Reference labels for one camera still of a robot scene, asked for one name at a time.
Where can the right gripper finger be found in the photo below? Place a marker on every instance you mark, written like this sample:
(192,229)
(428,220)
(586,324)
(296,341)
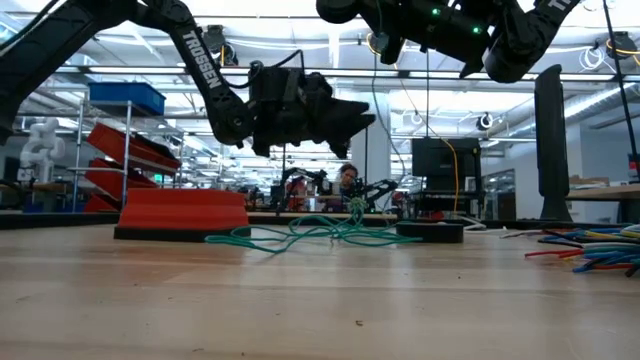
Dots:
(360,7)
(392,47)

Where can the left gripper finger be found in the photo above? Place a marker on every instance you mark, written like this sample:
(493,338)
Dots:
(350,107)
(350,132)

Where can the black plastic spool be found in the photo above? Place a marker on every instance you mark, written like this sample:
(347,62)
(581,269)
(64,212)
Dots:
(335,10)

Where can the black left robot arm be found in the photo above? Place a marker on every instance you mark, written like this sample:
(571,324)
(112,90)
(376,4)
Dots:
(200,60)

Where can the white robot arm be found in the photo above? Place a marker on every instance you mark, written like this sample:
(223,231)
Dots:
(42,150)

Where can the white round pillar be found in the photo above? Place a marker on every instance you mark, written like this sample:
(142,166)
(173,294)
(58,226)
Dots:
(381,150)

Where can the person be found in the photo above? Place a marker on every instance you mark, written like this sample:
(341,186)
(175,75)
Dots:
(347,177)

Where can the black bench robot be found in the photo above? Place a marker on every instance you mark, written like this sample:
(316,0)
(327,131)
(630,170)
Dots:
(300,182)
(375,189)

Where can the black monitor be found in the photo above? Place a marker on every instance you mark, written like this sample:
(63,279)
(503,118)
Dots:
(440,157)

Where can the red box with black base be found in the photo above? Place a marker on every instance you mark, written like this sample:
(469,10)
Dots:
(182,212)

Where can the blue plastic bin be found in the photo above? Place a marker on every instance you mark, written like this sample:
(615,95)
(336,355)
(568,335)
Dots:
(127,95)

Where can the metal rack with red bins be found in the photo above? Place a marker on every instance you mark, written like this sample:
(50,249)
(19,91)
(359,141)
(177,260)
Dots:
(125,150)

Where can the thin black rod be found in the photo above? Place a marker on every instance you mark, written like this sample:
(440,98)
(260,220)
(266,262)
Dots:
(620,80)

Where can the wooden side table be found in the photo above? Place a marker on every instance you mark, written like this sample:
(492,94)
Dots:
(605,192)

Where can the black frame stand with camera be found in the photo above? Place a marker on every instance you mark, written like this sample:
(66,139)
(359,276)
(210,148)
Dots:
(366,150)

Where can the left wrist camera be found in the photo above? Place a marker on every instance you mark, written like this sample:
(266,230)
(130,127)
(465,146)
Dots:
(272,85)

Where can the black upright post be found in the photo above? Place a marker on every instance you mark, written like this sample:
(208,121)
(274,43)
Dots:
(551,145)

